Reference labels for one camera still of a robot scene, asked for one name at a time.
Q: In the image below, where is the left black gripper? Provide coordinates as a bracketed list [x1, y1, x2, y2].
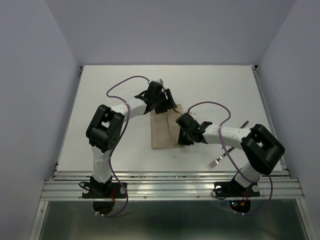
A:
[153, 88, 177, 114]

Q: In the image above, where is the beige cloth napkin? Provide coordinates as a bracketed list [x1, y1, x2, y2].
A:
[150, 104, 184, 149]

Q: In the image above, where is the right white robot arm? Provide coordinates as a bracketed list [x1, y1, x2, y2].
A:
[176, 113, 285, 195]

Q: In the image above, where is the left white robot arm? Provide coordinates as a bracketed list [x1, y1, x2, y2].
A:
[85, 81, 177, 197]

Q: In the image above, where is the steel fork black handle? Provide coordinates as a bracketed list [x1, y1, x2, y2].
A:
[207, 152, 227, 170]

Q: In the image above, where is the steel knife black handle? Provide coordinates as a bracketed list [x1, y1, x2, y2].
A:
[240, 120, 249, 129]

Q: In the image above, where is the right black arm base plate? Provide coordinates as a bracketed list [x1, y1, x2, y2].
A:
[211, 181, 260, 199]

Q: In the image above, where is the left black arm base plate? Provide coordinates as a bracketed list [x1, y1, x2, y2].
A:
[78, 181, 127, 199]

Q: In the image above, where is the aluminium front rail frame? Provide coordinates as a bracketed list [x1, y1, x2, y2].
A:
[40, 171, 305, 201]

